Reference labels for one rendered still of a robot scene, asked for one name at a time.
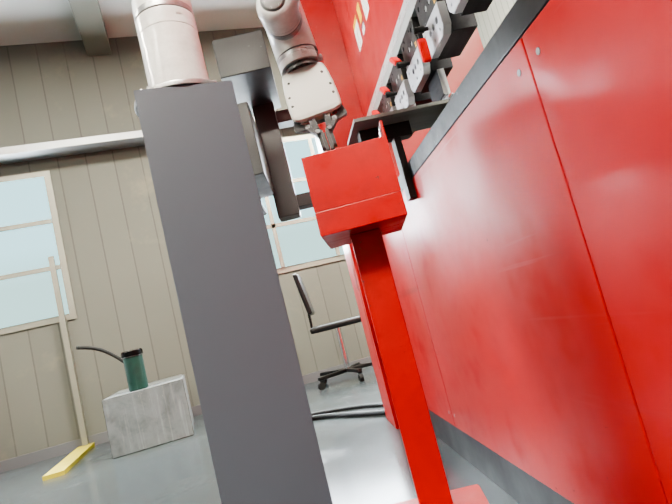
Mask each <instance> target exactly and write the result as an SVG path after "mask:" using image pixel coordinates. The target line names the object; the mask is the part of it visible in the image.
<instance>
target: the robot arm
mask: <svg viewBox="0 0 672 504"><path fill-rule="evenodd" d="M256 10H257V14H258V17H259V19H260V21H261V23H262V25H263V26H264V28H265V30H266V33H267V36H268V39H269V42H270V44H271V47H272V50H273V53H274V56H275V59H276V61H277V64H278V67H279V70H280V73H281V76H282V77H283V78H282V83H283V89H284V94H285V98H286V102H287V106H288V109H289V112H290V115H291V118H292V120H293V123H294V131H295V133H296V134H301V133H309V134H312V135H314V136H316V137H317V138H319V141H320V144H321V147H322V150H323V152H325V151H330V148H331V150H334V149H335V148H336V147H338V145H337V142H336V139H335V137H334V134H333V130H334V128H335V126H336V124H337V122H338V121H339V120H341V119H343V118H344V117H346V116H347V111H346V109H345V108H344V106H343V105H342V102H341V98H340V95H339V93H338V90H337V88H336V86H335V84H334V81H333V79H332V77H331V75H330V74H329V72H328V70H327V68H326V67H325V65H324V64H323V63H322V62H320V61H322V60H323V57H322V55H321V54H318V49H317V46H316V43H315V41H314V38H313V35H312V32H311V30H310V27H309V24H308V21H307V19H306V16H305V13H304V10H303V8H302V5H301V2H300V0H257V1H256ZM132 12H133V17H134V22H135V27H136V31H137V36H138V40H139V45H140V50H141V54H142V59H143V64H144V68H145V73H146V77H147V82H148V86H147V89H152V88H162V87H171V86H181V85H191V84H201V83H211V82H217V81H216V80H209V77H208V73H207V69H206V64H205V60H204V56H203V52H202V47H201V43H200V39H199V35H198V30H197V26H196V22H195V18H194V13H193V9H192V5H191V0H132ZM323 122H325V124H326V128H325V131H326V132H325V133H323V131H322V130H321V129H320V128H319V126H318V124H320V123H323ZM325 134H326V136H325ZM326 137H327V139H326ZM327 140H328V141H327ZM328 143H329V144H328ZM329 145H330V147H329Z"/></svg>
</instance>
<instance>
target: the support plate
mask: <svg viewBox="0 0 672 504"><path fill-rule="evenodd" d="M448 102H449V99H445V100H440V101H436V102H431V103H426V104H422V105H417V106H412V107H408V108H403V109H398V110H394V111H389V112H384V113H380V114H375V115H370V116H366V117H361V118H357V119H353V123H352V126H351V130H350V134H349V138H348V142H347V145H348V146H349V145H352V144H356V143H359V141H358V138H357V135H358V132H359V131H362V130H366V129H371V128H376V127H379V121H380V120H382V122H383V126H385V125H389V124H394V123H399V122H403V121H408V120H409V123H410V126H411V130H412V132H414V131H419V130H423V129H428V128H431V127H432V126H433V124H434V123H435V121H436V120H437V118H438V117H439V115H440V114H441V112H442V111H443V109H444V108H445V106H446V105H447V103H448Z"/></svg>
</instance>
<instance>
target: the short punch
mask: <svg viewBox="0 0 672 504"><path fill-rule="evenodd" d="M428 88H429V92H430V95H431V98H432V102H436V101H440V100H445V99H449V94H450V93H451V91H450V88H449V85H448V81H447V78H446V74H445V71H444V68H441V69H437V70H436V72H435V74H434V76H433V77H432V79H431V81H430V83H429V85H428Z"/></svg>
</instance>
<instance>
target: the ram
mask: <svg viewBox="0 0 672 504"><path fill-rule="evenodd" d="M332 1H333V4H334V8H335V12H336V16H337V19H338V23H339V27H340V30H341V34H342V38H343V42H344V45H345V49H346V53H347V56H348V60H349V64H350V68H351V71H352V75H353V79H354V82H355V86H356V90H357V94H358V97H359V101H360V105H361V109H362V112H363V116H364V117H366V116H367V113H368V110H369V107H370V104H371V101H372V97H373V94H374V91H375V88H376V85H377V82H378V79H379V76H380V73H381V70H382V66H383V63H384V60H385V57H386V54H387V51H388V48H389V45H390V42H391V39H392V35H393V32H394V29H395V26H396V23H397V20H398V17H399V14H400V11H401V8H402V4H403V1H404V0H367V1H368V5H369V8H370V9H369V13H368V18H367V22H366V19H365V15H364V12H363V8H362V4H361V1H360V0H332ZM416 1H417V0H410V3H409V5H408V8H407V11H406V14H405V17H404V20H403V23H402V26H401V29H400V32H399V35H398V38H397V41H396V43H395V46H394V49H393V52H392V55H391V57H394V56H397V54H402V51H401V47H400V45H401V42H402V39H403V37H404V34H405V31H406V28H407V26H408V23H409V20H410V18H411V17H416V16H417V14H416V10H415V4H416ZM357 2H358V4H359V7H360V11H361V15H362V20H361V24H360V21H359V17H358V13H357V10H356V7H357ZM355 15H356V19H357V23H358V26H359V30H360V34H361V37H362V46H361V50H359V47H358V43H357V39H356V36H355V32H354V28H353V24H354V19H355ZM363 22H364V26H365V32H364V35H363V32H362V23H363ZM392 67H393V64H392V63H390V62H389V64H388V67H387V70H386V73H385V76H384V79H383V81H382V84H381V87H382V86H386V84H387V83H391V82H390V79H389V75H390V73H391V70H392ZM382 95H383V93H382V92H380V90H379V93H378V96H377V99H376V102H375V105H374V108H373V110H377V111H378V112H379V113H383V110H382V107H381V103H380V100H381V97H382Z"/></svg>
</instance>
